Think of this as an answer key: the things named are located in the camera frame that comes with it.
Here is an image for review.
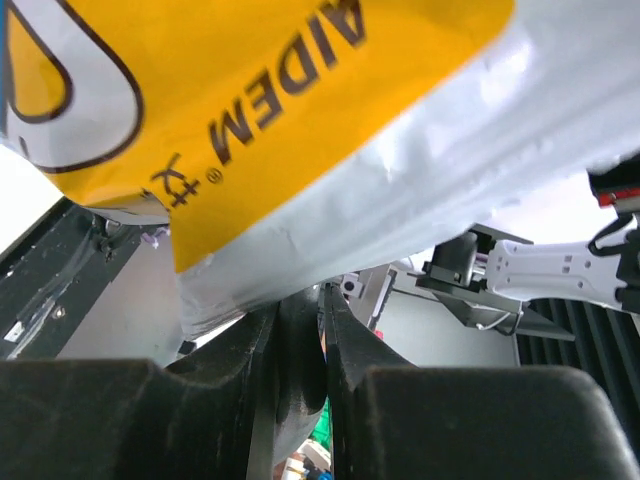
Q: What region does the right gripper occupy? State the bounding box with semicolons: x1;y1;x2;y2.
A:
588;153;639;215

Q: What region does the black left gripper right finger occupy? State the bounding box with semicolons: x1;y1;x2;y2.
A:
323;285;639;479

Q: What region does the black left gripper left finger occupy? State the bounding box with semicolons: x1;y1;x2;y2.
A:
1;306;277;479

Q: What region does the metal food scoop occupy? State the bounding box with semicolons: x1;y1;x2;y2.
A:
273;286;327;465

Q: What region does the pet food bag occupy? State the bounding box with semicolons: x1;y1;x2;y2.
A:
1;1;639;338

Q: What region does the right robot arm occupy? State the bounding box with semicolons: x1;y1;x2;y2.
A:
324;159;639;479

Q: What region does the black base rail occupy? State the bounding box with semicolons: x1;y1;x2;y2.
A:
1;199;155;360

